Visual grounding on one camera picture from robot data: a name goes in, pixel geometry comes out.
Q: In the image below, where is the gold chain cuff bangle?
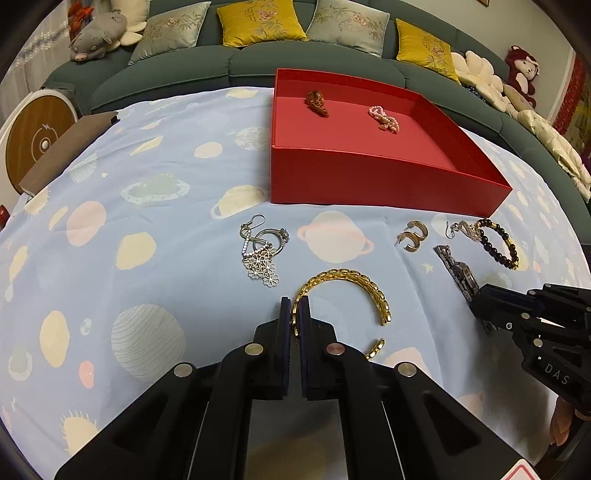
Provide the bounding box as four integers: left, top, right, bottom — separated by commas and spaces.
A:
294, 269, 394, 361

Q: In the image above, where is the white curtain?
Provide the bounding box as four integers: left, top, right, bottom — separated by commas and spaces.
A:
14, 0, 93, 93

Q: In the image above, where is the beige pillow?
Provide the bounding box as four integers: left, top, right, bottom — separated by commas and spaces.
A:
503, 83, 539, 114

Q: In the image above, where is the red knot ornament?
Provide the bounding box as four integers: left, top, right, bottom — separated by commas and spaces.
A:
69, 0, 93, 24

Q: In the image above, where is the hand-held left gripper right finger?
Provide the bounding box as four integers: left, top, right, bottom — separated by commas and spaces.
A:
298, 295, 525, 480

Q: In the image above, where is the pink pearl bracelet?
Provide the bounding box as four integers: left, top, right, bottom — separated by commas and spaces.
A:
368, 105, 400, 134

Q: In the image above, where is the blue planet print tablecloth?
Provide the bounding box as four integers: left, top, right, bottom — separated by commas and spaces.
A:
0, 85, 591, 480

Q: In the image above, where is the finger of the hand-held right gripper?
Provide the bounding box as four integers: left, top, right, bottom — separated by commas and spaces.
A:
526, 282, 591, 330
470, 283, 543, 335

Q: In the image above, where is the white flower-shaped cushion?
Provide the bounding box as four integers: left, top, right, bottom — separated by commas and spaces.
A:
475, 74, 513, 112
450, 50, 497, 88

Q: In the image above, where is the white plush toy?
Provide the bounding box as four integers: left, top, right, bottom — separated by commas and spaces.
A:
111, 0, 151, 47

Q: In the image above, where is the person's right hand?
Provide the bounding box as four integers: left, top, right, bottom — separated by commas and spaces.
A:
553, 397, 581, 459

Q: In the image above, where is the dark metal watch band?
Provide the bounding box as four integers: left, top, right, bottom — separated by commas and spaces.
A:
434, 244, 497, 335

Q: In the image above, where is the silver hook earring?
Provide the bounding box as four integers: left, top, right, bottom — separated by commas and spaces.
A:
445, 220, 481, 243

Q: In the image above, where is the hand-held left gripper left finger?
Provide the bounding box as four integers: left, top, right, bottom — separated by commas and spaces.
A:
54, 296, 293, 480

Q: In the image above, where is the silver ring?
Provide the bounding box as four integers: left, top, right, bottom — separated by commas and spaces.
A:
252, 226, 291, 252

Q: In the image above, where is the yellow embroidered cushion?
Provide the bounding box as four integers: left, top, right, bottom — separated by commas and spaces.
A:
216, 0, 309, 49
395, 18, 462, 85

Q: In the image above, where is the silver flower drop earring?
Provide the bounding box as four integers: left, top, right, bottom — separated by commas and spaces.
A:
239, 213, 283, 288

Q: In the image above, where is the red patterned hanging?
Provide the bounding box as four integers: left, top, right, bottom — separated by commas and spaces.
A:
551, 51, 591, 153

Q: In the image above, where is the red cardboard box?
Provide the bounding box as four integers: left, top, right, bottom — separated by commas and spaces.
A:
270, 68, 513, 219

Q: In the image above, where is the red monkey plush toy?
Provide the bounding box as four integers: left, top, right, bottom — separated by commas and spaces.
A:
505, 45, 542, 110

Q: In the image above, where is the sage embroidered cushion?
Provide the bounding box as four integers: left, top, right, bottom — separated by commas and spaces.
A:
128, 1, 212, 66

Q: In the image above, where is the brown cardboard box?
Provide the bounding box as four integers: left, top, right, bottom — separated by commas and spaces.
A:
18, 111, 122, 195

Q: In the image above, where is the gold wristwatch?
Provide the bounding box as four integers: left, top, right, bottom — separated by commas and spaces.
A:
305, 89, 329, 118

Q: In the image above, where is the cream quilted blanket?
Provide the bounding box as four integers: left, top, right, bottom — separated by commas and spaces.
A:
517, 108, 591, 201

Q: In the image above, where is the grey pig plush toy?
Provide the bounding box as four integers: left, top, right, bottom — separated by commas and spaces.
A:
69, 10, 129, 63

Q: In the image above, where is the green sofa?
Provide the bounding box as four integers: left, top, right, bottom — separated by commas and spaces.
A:
44, 0, 591, 204

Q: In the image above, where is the black bead bracelet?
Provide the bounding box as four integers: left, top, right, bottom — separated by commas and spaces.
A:
475, 218, 520, 271

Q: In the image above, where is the round white wood-faced appliance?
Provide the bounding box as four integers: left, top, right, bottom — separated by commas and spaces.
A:
0, 89, 78, 197

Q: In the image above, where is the pale blue embroidered cushion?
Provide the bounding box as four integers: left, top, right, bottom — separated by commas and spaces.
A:
305, 0, 392, 59

